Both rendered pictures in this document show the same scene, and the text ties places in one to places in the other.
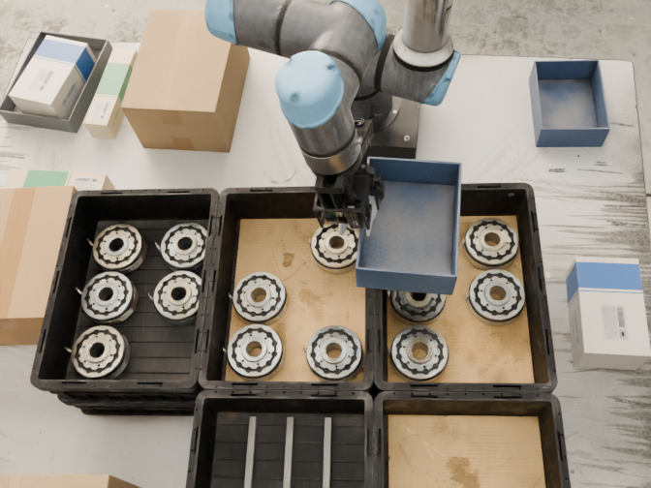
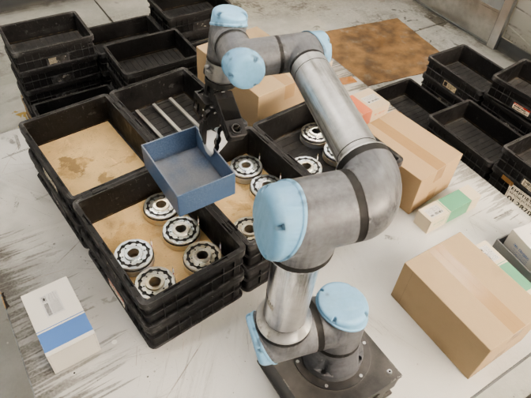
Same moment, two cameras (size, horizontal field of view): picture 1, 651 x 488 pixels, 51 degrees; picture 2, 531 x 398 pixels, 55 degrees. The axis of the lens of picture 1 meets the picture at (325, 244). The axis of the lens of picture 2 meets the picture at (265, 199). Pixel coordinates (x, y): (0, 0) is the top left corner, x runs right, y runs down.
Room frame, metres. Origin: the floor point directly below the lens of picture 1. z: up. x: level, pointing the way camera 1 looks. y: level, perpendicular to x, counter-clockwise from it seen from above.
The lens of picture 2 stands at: (1.19, -0.73, 1.96)
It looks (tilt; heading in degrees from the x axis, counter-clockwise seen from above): 47 degrees down; 127
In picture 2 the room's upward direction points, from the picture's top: 5 degrees clockwise
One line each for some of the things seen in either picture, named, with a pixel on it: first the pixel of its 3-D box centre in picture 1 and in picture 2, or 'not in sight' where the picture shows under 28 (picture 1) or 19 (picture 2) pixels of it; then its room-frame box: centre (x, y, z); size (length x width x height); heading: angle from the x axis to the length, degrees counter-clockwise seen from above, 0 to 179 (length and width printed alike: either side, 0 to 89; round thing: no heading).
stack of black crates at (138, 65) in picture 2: not in sight; (156, 88); (-0.66, 0.67, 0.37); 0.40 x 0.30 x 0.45; 73
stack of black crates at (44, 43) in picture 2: not in sight; (55, 69); (-1.16, 0.39, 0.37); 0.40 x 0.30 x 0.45; 74
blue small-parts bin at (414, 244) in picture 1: (409, 224); (188, 169); (0.50, -0.14, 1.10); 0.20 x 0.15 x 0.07; 164
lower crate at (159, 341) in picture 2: not in sight; (162, 263); (0.46, -0.22, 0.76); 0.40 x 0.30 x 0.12; 169
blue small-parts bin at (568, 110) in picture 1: (567, 103); not in sight; (0.92, -0.62, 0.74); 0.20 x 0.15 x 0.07; 168
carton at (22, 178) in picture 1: (59, 189); (447, 208); (0.95, 0.59, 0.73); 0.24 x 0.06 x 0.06; 74
